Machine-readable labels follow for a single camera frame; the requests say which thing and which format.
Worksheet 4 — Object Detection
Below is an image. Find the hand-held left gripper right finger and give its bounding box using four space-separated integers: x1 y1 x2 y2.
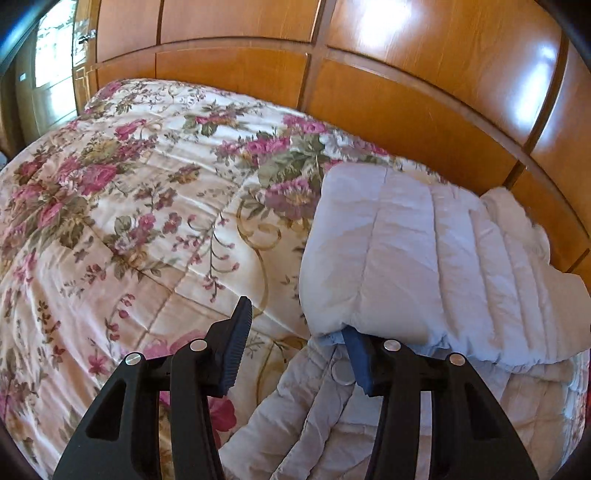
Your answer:
343 329 539 480

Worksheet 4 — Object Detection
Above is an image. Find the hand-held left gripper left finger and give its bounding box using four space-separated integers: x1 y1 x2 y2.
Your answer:
53 296 253 480

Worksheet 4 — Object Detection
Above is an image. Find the pale blue quilted jacket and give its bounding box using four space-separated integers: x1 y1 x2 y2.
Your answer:
221 163 591 480

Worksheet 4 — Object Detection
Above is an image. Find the floral bedspread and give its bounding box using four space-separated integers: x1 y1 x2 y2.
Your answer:
0 78 591 480

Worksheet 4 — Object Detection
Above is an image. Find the white cloth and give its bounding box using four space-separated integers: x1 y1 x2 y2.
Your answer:
480 186 583 278

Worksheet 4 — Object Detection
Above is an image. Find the glossy wooden cabinet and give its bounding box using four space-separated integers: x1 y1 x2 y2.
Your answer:
0 0 100 158

